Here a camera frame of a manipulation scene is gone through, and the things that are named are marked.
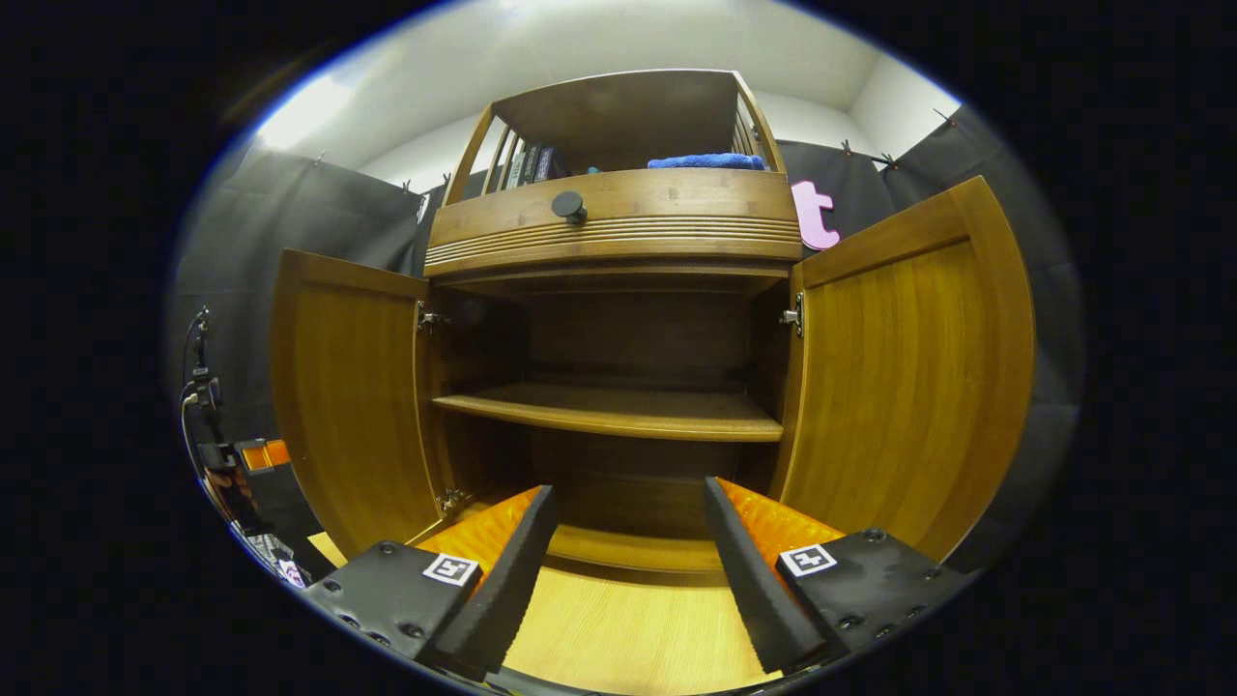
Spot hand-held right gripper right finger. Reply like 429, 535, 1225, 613
704, 477, 977, 676

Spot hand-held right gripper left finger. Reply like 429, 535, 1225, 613
304, 485, 560, 682

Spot wooden cabinet door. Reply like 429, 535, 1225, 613
269, 248, 455, 560
773, 176, 1037, 564

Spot wooden cabinet shelf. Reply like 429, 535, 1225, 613
432, 382, 786, 444

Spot wooden ribbed drawer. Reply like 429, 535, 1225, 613
423, 169, 803, 281

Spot blue folded cloth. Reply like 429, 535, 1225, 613
647, 153, 766, 172

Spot black stand with cable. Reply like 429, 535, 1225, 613
181, 306, 228, 475

